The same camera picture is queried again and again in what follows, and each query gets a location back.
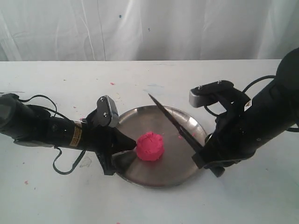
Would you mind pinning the black knife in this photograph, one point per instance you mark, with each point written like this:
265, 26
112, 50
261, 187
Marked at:
182, 131

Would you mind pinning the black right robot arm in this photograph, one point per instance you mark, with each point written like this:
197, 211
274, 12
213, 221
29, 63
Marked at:
276, 105

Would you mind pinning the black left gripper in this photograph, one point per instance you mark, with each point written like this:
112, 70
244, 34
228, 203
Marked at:
106, 141

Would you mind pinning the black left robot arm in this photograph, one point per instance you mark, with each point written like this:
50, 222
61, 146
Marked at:
34, 126

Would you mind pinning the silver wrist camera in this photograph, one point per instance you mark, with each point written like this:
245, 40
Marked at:
107, 114
205, 95

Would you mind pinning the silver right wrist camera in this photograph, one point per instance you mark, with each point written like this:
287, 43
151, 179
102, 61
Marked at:
205, 95

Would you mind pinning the white backdrop curtain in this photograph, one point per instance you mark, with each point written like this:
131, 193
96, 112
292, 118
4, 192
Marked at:
126, 30

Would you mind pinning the round steel plate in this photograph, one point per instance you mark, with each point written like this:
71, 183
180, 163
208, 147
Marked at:
174, 167

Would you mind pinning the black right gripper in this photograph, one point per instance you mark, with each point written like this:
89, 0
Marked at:
233, 140

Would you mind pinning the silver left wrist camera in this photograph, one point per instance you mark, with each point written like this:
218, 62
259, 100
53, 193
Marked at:
107, 114

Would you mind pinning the pink dough lump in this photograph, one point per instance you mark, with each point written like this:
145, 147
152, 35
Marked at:
150, 147

